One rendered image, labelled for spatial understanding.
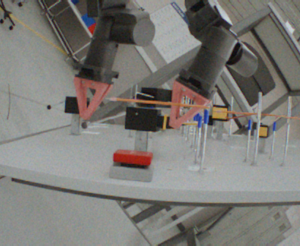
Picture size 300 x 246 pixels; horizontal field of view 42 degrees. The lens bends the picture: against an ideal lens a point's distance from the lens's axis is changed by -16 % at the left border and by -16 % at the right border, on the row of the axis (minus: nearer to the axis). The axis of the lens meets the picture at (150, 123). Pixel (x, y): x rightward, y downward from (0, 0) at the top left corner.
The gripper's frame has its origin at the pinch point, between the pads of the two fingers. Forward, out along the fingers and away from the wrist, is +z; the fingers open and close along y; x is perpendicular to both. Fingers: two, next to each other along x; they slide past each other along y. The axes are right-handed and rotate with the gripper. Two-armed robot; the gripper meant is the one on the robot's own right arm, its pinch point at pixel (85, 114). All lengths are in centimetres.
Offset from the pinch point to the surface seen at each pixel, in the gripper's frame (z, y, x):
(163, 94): -6, 71, -1
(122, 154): 1.5, -23.2, -14.4
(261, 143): -1.2, 28.0, -35.8
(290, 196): 1.9, -22.8, -39.5
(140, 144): 2.6, -0.7, -11.7
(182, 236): 48, 89, -20
